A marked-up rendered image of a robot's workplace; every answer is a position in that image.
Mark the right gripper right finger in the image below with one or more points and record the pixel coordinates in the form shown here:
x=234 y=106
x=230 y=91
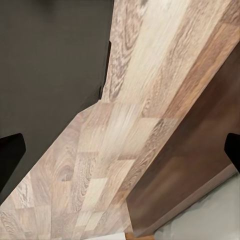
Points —
x=232 y=149

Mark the bed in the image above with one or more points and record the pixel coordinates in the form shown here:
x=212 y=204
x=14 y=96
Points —
x=191 y=191

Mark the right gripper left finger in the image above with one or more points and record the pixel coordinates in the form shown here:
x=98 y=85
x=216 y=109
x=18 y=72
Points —
x=12 y=149

